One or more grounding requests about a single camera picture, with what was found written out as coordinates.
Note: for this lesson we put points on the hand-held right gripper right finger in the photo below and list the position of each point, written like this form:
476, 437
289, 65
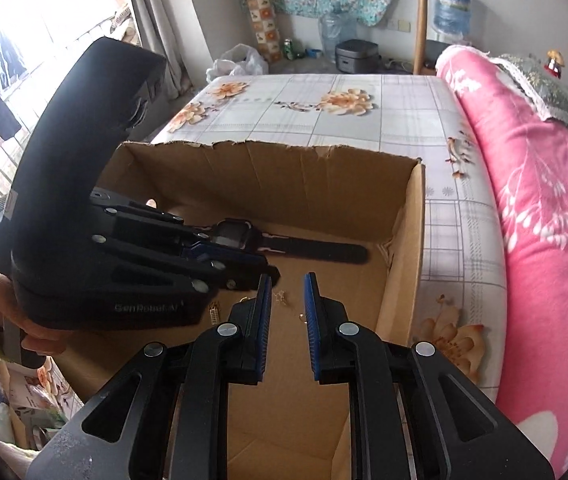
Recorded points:
312, 330

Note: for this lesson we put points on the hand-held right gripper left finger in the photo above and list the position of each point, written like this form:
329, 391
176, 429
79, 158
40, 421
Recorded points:
264, 330

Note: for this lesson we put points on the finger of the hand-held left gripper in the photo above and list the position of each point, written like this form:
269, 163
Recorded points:
163, 260
138, 217

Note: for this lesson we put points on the silver rectangular pendant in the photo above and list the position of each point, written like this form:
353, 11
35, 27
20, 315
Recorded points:
214, 312

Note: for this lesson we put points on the black smartwatch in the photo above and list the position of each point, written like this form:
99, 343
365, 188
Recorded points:
324, 252

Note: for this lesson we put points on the brown cardboard box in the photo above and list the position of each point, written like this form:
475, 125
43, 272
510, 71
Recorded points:
314, 195

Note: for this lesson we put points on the blue hanging garment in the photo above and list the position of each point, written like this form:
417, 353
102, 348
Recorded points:
11, 55

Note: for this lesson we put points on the white plastic bag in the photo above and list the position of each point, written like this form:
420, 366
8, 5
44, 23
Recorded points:
236, 65

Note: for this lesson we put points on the pile of papers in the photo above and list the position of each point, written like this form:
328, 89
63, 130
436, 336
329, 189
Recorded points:
33, 400

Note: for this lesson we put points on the grey curtain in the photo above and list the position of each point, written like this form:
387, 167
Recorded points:
153, 10

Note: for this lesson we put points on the green drink can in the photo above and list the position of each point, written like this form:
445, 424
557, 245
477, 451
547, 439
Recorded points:
290, 50

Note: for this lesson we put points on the patterned paper roll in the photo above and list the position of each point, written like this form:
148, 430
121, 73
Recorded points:
261, 15

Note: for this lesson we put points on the pink floral blanket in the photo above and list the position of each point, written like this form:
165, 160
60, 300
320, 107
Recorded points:
539, 240

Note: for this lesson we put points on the empty clear water jug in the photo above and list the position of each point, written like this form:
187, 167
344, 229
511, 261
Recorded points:
336, 32

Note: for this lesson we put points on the grey rice cooker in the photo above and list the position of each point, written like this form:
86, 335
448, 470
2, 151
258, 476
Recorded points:
359, 57

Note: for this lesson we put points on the grey-green lace cushion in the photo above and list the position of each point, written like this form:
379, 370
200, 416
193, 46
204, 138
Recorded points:
549, 90

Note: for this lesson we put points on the blue water bottle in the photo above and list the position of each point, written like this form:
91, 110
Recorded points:
451, 10

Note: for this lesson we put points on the small figurine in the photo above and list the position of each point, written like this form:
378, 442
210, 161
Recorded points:
554, 65

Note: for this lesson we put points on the wall socket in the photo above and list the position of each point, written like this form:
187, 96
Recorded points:
404, 25

